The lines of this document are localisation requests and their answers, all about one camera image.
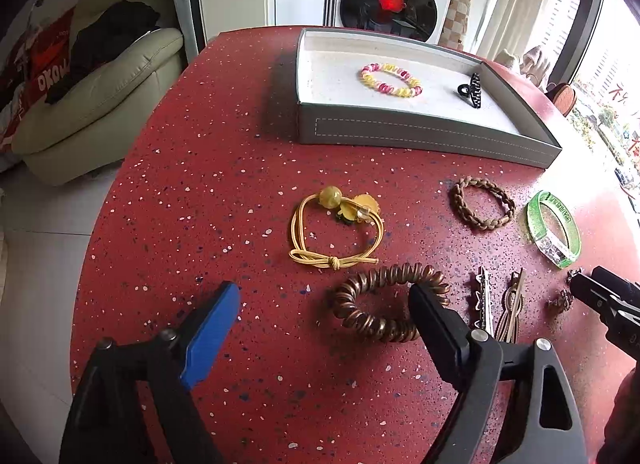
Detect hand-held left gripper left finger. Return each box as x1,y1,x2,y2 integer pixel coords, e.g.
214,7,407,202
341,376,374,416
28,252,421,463
59,281,242,464

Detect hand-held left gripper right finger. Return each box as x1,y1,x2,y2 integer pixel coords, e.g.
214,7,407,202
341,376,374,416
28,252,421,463
407,281,591,464

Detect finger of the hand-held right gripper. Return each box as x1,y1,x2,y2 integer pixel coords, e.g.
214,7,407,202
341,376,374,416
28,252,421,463
570,274,640,357
591,266,640,302

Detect small brown hair accessory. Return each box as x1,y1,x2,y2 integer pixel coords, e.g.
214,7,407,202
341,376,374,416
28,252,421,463
547,289,575,316

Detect silver hair clip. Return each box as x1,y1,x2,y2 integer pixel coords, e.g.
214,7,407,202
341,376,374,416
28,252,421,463
472,266,496,337

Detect gold hair clip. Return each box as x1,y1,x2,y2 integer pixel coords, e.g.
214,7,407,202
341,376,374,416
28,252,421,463
495,268,526,344

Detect brown spiral hair tie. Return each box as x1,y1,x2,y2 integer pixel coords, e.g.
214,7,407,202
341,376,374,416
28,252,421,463
327,264,451,343

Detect green plastic bangle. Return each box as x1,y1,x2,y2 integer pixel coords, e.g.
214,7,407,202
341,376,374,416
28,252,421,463
526,189,581,269

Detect brown braided hair tie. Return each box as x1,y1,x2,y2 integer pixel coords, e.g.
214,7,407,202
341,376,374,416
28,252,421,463
448,176,517,231

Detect yellow beaded hair tie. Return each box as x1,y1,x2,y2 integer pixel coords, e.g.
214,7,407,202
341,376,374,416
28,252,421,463
289,185,382,271

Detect grey jewelry tray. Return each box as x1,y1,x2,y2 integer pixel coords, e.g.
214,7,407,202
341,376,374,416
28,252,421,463
296,28,563,170

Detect person's right forearm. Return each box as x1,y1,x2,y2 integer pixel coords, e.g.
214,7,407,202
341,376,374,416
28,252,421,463
597,374,640,464

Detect pale cloth on chair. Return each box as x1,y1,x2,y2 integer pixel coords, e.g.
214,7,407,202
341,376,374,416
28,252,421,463
495,45,551,90

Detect black hair claw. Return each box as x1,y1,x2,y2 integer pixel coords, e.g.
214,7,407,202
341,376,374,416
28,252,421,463
456,72,485,110

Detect cream leather sofa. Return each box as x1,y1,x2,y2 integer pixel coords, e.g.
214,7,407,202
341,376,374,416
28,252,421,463
10,0,186,187

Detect white curtain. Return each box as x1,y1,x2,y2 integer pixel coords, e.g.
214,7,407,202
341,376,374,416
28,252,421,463
475,0,561,62

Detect black clothes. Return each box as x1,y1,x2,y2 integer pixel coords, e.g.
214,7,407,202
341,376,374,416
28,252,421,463
45,0,162,105

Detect checkered hanging cloth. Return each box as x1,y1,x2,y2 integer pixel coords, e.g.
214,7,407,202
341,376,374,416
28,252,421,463
440,0,473,52

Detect red printed cloth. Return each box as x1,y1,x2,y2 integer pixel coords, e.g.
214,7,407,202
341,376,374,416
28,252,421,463
0,6,76,150

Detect yellow pink spiral hair tie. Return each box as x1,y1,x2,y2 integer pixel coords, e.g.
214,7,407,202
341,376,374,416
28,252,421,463
359,62,423,99

